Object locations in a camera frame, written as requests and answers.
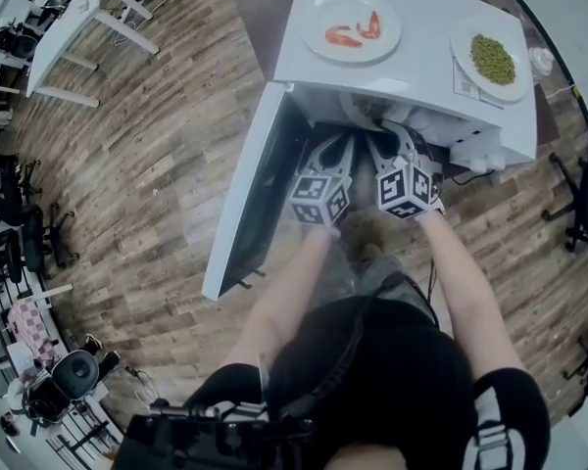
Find red cooked shrimp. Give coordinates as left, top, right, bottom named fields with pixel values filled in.
left=324, top=25, right=363, bottom=48
left=356, top=11, right=383, bottom=39

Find person's black t-shirt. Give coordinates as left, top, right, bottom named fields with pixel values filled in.
left=195, top=296, right=553, bottom=470

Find white power strip cable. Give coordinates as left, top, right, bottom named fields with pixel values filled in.
left=543, top=83, right=577, bottom=100

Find fried rice food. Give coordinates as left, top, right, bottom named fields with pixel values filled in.
left=350, top=94, right=398, bottom=119

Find person's left forearm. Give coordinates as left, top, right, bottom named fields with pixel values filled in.
left=222, top=227, right=342, bottom=369

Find person's grey trousers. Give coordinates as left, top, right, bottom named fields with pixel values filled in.
left=318, top=242, right=422, bottom=312

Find black swivel chair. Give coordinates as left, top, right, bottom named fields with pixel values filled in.
left=0, top=159, right=43, bottom=229
left=22, top=203, right=79, bottom=283

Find black metal rack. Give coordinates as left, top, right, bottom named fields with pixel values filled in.
left=0, top=257, right=35, bottom=312

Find pink checked cloth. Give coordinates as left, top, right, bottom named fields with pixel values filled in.
left=7, top=296, right=55, bottom=361

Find person's right forearm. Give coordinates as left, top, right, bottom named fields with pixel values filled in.
left=418, top=211, right=525, bottom=381

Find white microwave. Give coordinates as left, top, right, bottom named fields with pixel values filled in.
left=200, top=0, right=540, bottom=303

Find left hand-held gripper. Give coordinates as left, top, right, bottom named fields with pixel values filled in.
left=288, top=132, right=359, bottom=228

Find clear plastic container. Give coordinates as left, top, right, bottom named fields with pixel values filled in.
left=527, top=45, right=556, bottom=86

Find white plate with shrimp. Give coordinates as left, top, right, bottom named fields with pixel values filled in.
left=301, top=0, right=403, bottom=66

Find grey-rimmed black round chair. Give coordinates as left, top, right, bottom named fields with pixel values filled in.
left=51, top=350, right=102, bottom=401

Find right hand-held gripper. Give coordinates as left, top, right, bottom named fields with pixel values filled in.
left=365, top=119, right=447, bottom=221

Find thin black cable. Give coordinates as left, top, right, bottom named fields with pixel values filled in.
left=450, top=167, right=496, bottom=186

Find grey white backpack strap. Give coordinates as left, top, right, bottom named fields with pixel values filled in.
left=463, top=382, right=520, bottom=470

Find green peas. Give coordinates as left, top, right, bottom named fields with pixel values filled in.
left=469, top=33, right=516, bottom=87

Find white table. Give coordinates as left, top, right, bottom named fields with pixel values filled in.
left=26, top=0, right=161, bottom=110

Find black chest camera rig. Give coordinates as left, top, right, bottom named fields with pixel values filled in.
left=110, top=399, right=319, bottom=470

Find white plate with peas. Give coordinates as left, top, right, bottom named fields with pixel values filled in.
left=449, top=17, right=529, bottom=103

